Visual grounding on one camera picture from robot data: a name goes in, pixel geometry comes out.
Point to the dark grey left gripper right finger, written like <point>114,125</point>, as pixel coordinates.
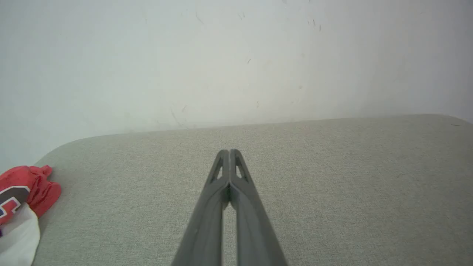
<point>251,229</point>

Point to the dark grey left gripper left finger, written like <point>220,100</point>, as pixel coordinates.
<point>207,221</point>

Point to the red and white jersey shirt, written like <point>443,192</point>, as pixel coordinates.
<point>37,188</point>

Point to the grey fabric sofa seat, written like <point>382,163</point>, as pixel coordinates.
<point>332,184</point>

